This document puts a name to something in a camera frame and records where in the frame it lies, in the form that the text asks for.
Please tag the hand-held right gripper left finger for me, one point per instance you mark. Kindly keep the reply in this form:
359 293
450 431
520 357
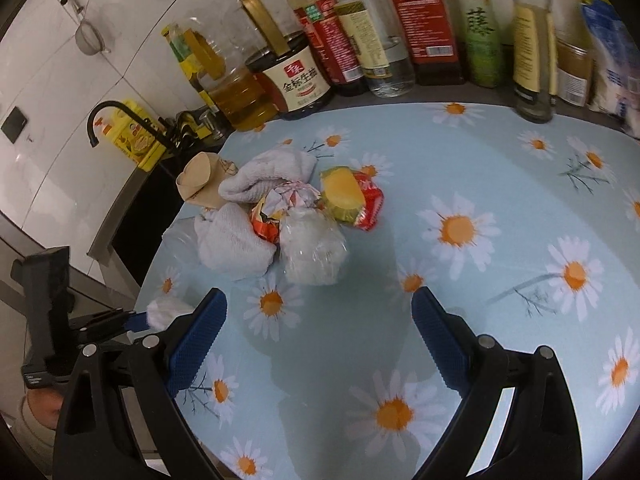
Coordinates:
196 340

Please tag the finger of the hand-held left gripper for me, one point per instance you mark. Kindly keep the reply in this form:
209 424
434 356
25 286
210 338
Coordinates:
131 321

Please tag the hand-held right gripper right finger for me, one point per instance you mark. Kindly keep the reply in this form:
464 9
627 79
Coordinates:
440 345

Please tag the white tissue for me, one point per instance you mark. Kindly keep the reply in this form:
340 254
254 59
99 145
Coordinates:
162 312

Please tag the white towel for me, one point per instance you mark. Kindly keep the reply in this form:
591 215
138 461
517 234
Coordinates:
235 240

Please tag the clear plastic bag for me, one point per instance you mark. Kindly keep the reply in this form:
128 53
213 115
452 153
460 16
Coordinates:
312 250

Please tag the red snack wrapper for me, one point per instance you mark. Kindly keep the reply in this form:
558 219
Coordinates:
372 205

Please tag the brown paper cup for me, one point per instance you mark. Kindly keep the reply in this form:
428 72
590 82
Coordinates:
197 177

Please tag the red white wrapper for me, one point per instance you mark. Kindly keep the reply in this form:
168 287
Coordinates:
282 200

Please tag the green yellow packet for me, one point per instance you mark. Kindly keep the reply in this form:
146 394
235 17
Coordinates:
342 190

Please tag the person's left forearm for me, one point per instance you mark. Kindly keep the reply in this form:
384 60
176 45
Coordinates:
27 435

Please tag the person's left hand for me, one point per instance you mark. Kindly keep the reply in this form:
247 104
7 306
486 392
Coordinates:
44 407

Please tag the daisy print table mat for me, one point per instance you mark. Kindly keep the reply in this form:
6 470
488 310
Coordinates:
350 310

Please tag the black sink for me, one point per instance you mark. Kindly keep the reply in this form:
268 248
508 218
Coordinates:
145 210

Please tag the yellow box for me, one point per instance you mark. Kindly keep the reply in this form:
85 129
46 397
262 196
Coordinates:
132 140

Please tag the black yellow cloth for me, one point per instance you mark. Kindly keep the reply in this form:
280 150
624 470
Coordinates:
185 127

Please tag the small clear glass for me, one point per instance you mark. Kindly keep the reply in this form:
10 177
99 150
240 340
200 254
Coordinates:
215 125

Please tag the black faucet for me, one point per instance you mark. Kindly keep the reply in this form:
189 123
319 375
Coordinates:
107 106

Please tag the large clear oil jug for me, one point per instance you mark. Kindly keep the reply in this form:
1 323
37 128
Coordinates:
240 100

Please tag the green yellow label oil bottle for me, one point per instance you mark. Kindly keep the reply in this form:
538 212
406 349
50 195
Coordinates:
182 55

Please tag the dark soy sauce jug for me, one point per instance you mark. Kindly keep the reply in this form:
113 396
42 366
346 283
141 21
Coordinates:
300 85

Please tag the hanging metal strainer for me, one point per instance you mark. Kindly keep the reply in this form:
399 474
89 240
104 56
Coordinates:
90 37

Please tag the jar with pale label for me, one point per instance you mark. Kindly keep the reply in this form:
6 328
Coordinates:
575 75

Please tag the clear bottle yellow label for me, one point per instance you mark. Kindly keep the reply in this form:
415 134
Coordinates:
370 45

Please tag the slim bottle yellow label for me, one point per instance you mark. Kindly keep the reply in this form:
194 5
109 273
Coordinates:
530 50

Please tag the dark bottle red label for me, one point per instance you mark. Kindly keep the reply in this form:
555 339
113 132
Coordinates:
425 25

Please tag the red label sauce bottle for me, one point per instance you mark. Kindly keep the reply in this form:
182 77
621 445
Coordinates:
325 40

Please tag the blue white bag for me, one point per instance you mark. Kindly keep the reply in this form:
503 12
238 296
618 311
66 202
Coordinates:
610 60

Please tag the black wall socket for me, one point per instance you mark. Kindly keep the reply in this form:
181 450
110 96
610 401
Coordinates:
14 123

